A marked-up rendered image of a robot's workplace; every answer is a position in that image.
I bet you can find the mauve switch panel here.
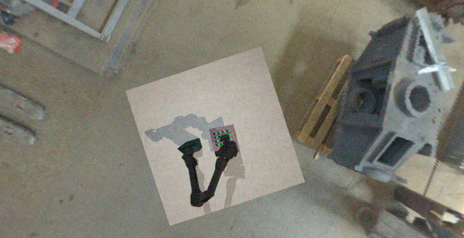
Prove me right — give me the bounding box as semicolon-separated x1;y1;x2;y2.
209;124;240;152

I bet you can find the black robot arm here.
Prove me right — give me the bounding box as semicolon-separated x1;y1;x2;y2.
182;141;238;207

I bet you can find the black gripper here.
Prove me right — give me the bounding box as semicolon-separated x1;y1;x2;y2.
220;134;230;148

